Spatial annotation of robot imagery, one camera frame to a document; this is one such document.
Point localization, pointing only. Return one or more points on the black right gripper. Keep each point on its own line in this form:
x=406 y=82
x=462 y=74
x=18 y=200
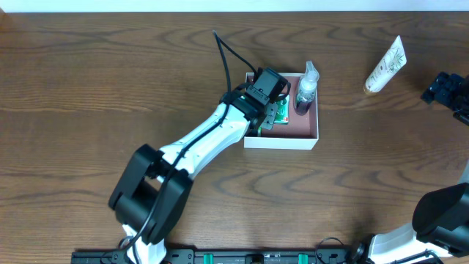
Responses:
x=443 y=89

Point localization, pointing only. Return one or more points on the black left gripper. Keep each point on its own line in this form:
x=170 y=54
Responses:
x=272 y=114

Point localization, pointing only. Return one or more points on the green soap bar pack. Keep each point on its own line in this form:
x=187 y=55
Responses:
x=282 y=114

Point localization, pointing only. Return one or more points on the clear spray bottle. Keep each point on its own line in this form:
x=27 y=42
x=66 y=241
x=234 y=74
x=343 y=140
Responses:
x=307 y=89

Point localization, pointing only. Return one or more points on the cream lotion tube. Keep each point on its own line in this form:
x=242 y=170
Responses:
x=391 y=63

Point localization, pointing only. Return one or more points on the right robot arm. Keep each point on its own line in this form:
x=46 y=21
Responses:
x=439 y=227

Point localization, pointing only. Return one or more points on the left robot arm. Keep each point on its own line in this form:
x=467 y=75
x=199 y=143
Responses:
x=153 y=190

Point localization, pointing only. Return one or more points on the white box pink interior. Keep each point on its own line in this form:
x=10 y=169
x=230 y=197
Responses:
x=300 y=133

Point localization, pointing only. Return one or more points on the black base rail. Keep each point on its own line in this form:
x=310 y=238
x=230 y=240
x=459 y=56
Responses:
x=234 y=256

